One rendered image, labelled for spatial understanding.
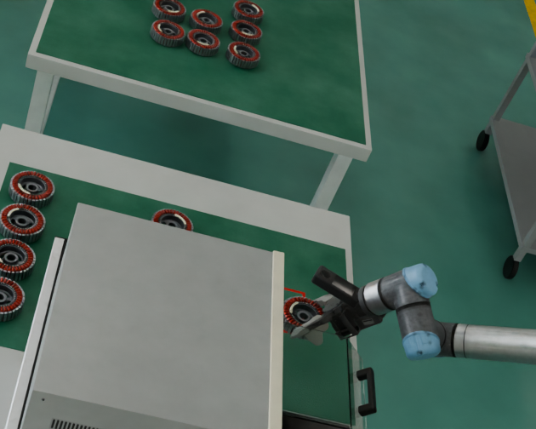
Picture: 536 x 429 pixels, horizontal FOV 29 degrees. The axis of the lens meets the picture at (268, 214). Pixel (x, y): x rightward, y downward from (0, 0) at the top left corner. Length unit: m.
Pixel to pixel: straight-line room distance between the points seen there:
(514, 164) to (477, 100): 0.78
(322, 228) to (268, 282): 1.09
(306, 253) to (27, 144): 0.81
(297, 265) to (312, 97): 0.81
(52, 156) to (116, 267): 1.10
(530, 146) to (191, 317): 3.32
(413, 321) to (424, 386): 1.59
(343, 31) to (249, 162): 0.76
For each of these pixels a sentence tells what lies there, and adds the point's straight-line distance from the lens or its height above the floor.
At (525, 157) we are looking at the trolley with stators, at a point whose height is 0.18.
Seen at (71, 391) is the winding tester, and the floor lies 1.32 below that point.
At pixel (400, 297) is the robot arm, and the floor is 1.16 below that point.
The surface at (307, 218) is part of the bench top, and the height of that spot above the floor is 0.75.
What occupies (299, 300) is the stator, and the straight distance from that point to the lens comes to 2.44.
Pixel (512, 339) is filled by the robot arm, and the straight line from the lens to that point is 2.29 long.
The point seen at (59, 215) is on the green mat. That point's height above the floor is 0.75.
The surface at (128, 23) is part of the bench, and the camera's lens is 3.49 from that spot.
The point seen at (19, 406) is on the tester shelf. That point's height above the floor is 1.11.
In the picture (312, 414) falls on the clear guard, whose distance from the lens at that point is 2.06.
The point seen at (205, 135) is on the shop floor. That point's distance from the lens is 4.38.
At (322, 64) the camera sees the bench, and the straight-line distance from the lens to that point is 3.65.
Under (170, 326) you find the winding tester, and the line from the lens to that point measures 1.75.
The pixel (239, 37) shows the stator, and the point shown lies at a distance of 3.56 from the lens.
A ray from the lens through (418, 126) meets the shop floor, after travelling 5.01.
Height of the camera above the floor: 2.59
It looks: 39 degrees down
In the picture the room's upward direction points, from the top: 24 degrees clockwise
